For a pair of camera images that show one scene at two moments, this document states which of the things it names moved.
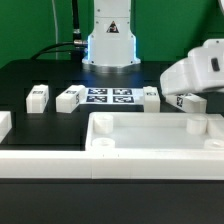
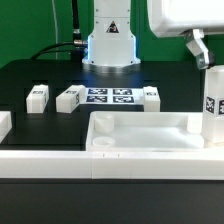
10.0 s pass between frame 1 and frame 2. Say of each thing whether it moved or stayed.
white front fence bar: stayed
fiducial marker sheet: stayed
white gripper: moved
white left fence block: stayed
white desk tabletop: stayed
